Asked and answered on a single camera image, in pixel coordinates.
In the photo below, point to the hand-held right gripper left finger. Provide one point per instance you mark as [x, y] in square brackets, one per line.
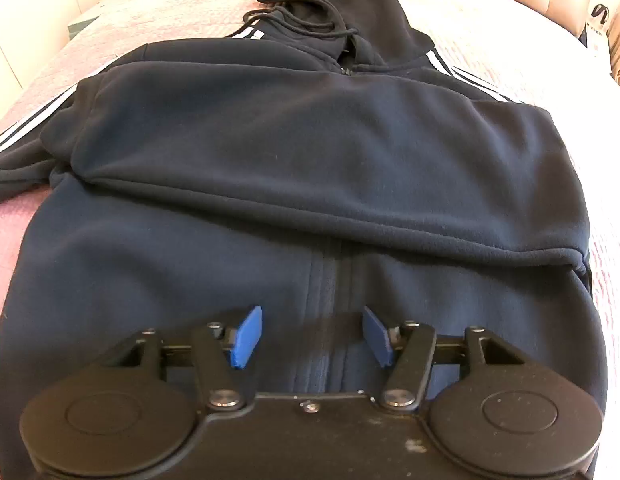
[248, 335]

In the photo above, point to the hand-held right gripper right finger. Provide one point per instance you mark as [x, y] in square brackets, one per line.
[377, 335]

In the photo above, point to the navy hoodie with white stripes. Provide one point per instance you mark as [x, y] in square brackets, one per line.
[300, 160]

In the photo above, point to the pink bedspread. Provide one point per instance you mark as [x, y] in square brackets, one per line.
[494, 25]

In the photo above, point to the white paper tag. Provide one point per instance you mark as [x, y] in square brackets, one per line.
[596, 30]

